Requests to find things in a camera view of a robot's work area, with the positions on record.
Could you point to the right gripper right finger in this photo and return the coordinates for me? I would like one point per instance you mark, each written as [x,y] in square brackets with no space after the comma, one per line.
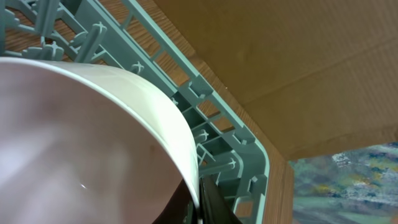
[213,207]

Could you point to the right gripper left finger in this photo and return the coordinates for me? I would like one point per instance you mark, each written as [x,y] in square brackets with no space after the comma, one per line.
[179,209]

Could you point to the small pink plate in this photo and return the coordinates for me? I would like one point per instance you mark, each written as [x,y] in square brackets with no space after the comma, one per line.
[86,143]

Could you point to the grey dishwasher rack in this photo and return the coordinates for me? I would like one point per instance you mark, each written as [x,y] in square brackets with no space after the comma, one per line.
[122,34]

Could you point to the cardboard wall panel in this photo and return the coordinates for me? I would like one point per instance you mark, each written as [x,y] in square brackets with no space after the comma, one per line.
[317,76]

